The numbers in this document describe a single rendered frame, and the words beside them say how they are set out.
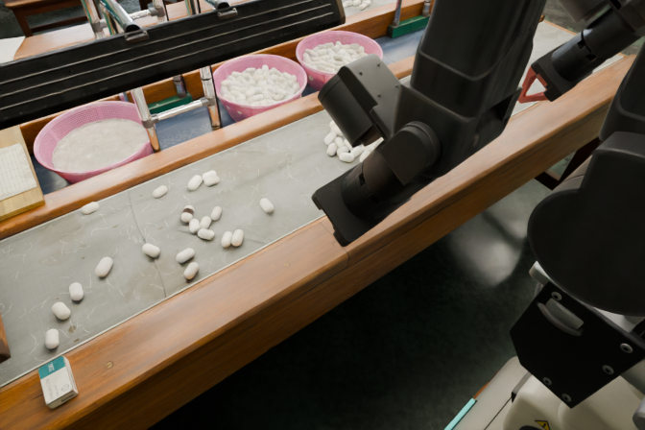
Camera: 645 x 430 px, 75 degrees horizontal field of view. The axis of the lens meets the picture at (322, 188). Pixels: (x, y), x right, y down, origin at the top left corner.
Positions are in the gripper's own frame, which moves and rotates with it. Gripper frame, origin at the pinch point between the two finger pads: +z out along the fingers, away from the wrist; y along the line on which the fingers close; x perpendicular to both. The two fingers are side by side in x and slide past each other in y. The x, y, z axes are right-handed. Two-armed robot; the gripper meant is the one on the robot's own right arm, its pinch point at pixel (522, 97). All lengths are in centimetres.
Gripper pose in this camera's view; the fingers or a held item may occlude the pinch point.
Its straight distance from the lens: 82.7
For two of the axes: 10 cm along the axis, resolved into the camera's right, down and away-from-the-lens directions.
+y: -7.6, 4.5, -4.6
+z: -3.3, 3.5, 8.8
